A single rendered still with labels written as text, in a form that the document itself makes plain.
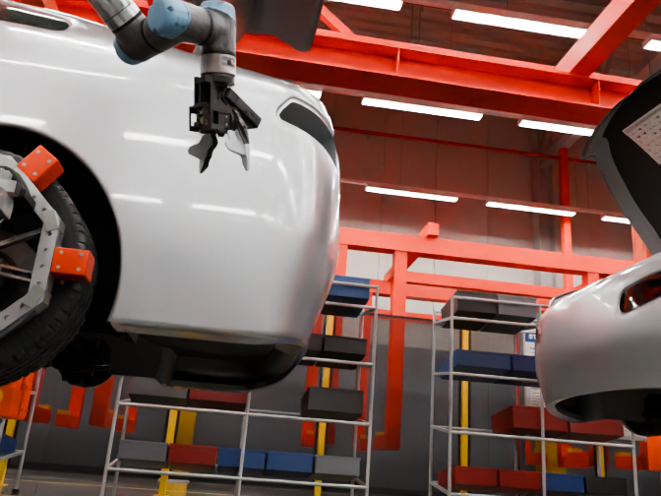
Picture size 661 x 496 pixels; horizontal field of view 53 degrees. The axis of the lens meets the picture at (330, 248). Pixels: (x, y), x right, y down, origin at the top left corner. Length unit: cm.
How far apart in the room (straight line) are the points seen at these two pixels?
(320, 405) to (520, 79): 297
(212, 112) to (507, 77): 393
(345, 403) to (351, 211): 678
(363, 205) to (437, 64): 722
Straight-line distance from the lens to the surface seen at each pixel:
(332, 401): 557
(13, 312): 184
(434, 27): 1212
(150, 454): 550
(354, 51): 492
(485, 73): 512
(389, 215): 1206
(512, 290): 870
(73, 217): 196
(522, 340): 702
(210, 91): 143
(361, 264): 1166
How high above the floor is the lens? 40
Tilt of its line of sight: 18 degrees up
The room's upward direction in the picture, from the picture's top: 4 degrees clockwise
